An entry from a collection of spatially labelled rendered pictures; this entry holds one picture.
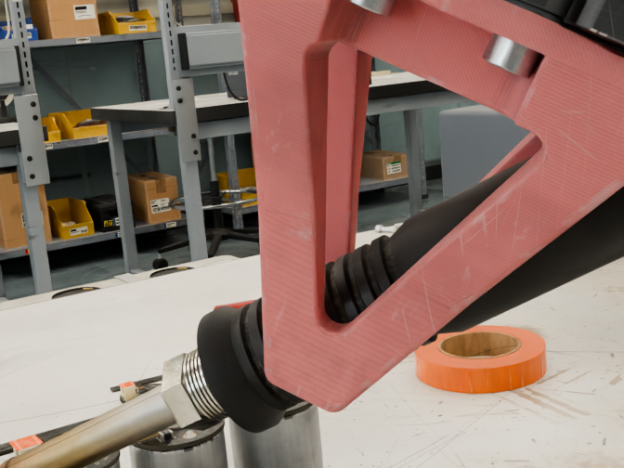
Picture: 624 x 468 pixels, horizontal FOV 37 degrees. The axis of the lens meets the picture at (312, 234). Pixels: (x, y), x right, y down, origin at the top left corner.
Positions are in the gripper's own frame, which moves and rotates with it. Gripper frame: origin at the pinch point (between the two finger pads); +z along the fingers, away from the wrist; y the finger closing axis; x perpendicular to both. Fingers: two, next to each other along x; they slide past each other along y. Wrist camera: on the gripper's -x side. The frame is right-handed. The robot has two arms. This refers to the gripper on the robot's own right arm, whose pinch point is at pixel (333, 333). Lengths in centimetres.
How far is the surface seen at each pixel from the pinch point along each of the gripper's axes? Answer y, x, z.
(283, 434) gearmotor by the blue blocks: -5.5, -0.5, 5.3
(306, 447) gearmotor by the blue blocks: -6.0, 0.2, 5.6
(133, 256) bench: -280, -94, 121
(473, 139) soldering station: -52, 0, 3
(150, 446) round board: -3.4, -3.1, 6.1
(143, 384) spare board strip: -22.8, -8.7, 15.9
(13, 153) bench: -202, -109, 76
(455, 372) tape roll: -22.4, 4.0, 8.3
